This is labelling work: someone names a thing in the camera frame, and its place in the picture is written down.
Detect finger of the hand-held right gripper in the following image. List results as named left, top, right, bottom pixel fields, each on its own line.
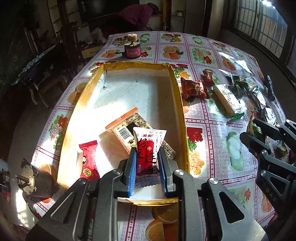
left=239, top=133, right=296, bottom=210
left=253, top=118, right=296, bottom=141

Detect cracker packet green ends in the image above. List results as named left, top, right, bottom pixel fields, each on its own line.
left=213, top=84, right=245, bottom=120

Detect red snack packet white figure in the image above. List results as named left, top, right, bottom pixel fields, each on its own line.
left=79, top=140, right=100, bottom=179

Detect pile of green silver packets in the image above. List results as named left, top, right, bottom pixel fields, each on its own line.
left=225, top=74, right=292, bottom=160

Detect black flashlight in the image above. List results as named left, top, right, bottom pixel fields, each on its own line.
left=265, top=75, right=276, bottom=102

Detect wooden stool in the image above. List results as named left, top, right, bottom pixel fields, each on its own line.
left=38, top=74, right=67, bottom=108

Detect window with grille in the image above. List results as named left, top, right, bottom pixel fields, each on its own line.
left=228, top=0, right=296, bottom=70

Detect dark wooden chair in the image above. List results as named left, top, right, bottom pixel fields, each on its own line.
left=55, top=22, right=81, bottom=70

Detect yellow cardboard box tray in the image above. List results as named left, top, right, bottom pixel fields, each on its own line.
left=57, top=61, right=190, bottom=205

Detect flat cardboard box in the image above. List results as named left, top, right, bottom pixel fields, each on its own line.
left=81, top=44, right=102, bottom=58

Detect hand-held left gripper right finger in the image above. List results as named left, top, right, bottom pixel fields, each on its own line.
left=157, top=146, right=269, bottom=241

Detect dark jar red label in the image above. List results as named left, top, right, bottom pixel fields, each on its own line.
left=124, top=41, right=142, bottom=58

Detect dark red snack packet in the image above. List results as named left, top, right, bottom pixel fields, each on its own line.
left=180, top=77, right=210, bottom=100

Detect black electric motor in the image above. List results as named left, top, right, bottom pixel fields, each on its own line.
left=15, top=158, right=59, bottom=198

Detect yellow wooden post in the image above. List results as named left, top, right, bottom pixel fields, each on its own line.
left=163, top=0, right=171, bottom=30

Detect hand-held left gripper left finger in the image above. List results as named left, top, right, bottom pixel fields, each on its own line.
left=25, top=147, right=137, bottom=241

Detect fruit flower printed tablecloth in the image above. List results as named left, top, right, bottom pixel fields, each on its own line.
left=31, top=31, right=289, bottom=241

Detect white plastic bag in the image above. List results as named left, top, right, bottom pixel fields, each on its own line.
left=90, top=28, right=104, bottom=44

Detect dark glass top table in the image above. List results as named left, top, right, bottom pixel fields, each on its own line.
left=10, top=44, right=70, bottom=105

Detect black television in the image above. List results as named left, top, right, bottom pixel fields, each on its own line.
left=77, top=0, right=139, bottom=22

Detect clear cracker packet orange edge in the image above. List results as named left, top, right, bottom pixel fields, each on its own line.
left=105, top=107, right=176, bottom=160

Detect small red snack packet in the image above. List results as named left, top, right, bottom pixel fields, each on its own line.
left=202, top=70, right=214, bottom=87

